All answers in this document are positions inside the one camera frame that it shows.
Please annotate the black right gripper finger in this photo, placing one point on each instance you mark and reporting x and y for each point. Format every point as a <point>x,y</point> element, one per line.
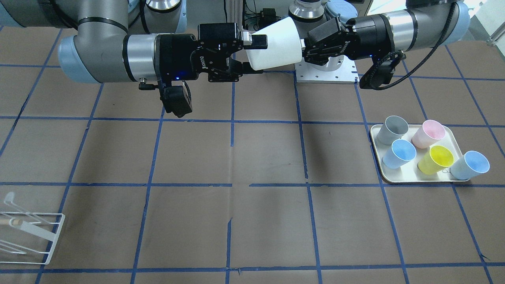
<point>248,41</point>
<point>228,70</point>

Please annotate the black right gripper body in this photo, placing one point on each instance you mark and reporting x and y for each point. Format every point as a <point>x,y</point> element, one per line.
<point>176,56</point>

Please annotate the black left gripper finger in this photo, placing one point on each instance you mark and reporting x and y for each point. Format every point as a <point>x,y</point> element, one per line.
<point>319,56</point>
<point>331,34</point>

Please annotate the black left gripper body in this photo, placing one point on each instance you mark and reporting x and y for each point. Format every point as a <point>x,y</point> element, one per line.
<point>370,33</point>

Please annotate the white plastic cup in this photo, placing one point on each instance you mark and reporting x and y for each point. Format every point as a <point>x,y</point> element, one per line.
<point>283,46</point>

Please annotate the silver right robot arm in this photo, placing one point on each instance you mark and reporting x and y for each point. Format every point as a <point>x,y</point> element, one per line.
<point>143,41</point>

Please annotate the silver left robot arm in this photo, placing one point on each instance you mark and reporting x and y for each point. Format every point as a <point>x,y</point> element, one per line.
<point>422,24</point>

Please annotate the grey plastic cup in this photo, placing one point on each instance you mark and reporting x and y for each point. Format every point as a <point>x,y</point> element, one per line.
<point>394,128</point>

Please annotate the pink plastic cup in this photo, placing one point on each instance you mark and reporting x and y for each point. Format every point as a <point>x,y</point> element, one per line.
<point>429,133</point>

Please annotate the yellow plastic cup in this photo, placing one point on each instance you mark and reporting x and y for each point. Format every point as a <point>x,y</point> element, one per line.
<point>435,160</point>

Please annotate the light blue plastic cup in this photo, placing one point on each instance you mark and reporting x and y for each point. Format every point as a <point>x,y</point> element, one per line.
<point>472,164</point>

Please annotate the white plastic tray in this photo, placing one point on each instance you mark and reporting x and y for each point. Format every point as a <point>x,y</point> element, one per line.
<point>409,172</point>

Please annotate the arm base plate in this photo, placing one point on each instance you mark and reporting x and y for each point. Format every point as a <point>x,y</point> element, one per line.
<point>339,69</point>

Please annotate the aluminium frame post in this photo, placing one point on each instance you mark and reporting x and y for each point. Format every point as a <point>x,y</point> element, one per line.
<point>234,11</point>

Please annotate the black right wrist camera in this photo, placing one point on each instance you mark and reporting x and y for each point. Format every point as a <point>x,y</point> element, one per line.
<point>175,99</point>

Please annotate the white wire cup rack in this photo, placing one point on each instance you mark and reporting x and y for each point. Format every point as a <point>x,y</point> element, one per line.
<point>28,238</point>

